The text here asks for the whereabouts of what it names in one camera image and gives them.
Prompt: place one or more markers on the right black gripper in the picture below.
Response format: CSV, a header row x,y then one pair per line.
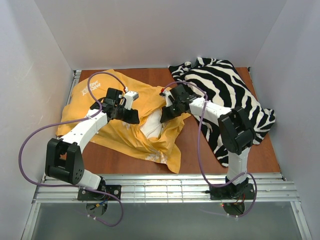
x,y
173,107

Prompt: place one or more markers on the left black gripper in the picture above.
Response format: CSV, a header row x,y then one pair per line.
x,y
127,114

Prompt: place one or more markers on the white pillow yellow edge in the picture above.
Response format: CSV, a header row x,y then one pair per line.
x,y
153,128

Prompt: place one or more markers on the yellow pillowcase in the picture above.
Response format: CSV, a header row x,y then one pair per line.
x,y
120,147

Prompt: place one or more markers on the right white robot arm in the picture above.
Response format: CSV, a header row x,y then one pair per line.
x,y
236,130

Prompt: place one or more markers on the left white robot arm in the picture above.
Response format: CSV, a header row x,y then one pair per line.
x,y
64,160

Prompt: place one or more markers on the zebra striped blanket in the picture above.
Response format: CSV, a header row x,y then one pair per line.
x,y
219,80

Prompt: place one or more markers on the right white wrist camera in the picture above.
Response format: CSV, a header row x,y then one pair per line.
x,y
168,97

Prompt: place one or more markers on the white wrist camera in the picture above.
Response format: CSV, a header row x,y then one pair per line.
x,y
129,98
168,97

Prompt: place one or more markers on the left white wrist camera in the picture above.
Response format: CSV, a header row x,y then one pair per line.
x,y
129,98

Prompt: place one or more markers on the aluminium rail frame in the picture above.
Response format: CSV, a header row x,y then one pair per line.
x,y
168,207

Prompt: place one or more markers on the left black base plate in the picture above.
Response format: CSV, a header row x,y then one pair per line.
x,y
111,189

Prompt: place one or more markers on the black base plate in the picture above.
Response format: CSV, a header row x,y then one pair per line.
x,y
111,189
226,193

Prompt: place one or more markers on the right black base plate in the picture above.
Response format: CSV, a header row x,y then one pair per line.
x,y
226,193

